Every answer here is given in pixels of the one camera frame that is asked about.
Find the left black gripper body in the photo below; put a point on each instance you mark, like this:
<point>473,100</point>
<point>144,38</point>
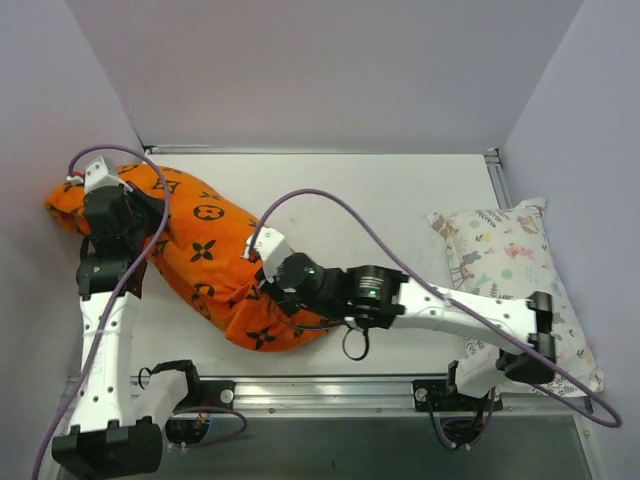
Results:
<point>141,206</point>

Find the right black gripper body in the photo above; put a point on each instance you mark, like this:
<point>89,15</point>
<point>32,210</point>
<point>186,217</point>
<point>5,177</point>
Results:
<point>279,298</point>

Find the orange patterned pillowcase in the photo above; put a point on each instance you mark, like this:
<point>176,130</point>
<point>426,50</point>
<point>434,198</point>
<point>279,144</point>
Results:
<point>200,257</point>

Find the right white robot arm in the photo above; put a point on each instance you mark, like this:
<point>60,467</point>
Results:
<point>517,333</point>

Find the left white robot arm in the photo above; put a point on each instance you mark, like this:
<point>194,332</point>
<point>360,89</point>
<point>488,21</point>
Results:
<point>112,433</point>

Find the white floral animal pillow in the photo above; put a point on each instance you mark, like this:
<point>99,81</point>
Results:
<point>505,254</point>

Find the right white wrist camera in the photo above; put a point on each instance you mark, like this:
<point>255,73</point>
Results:
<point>269,247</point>

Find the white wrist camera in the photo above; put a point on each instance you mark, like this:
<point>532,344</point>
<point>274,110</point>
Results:
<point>269,247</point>
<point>100,173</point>

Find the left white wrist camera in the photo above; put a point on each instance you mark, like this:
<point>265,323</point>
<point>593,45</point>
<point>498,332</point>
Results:
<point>100,173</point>

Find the aluminium back rail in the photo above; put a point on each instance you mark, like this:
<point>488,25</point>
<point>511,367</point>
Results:
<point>177,149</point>

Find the aluminium rail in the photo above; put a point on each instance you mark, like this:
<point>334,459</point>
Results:
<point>177,149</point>
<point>495,170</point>
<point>326,397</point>

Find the aluminium front rail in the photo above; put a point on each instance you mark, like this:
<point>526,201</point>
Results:
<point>326,397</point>

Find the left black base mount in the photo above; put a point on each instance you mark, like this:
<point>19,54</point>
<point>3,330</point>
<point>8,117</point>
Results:
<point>210,393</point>

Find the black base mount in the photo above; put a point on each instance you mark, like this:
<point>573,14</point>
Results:
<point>210,393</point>
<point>432,394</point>

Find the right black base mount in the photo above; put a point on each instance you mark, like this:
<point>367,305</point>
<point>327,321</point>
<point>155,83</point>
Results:
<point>432,394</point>

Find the aluminium right side rail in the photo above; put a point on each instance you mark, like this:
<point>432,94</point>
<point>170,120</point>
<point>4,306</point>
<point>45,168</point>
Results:
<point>495,170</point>

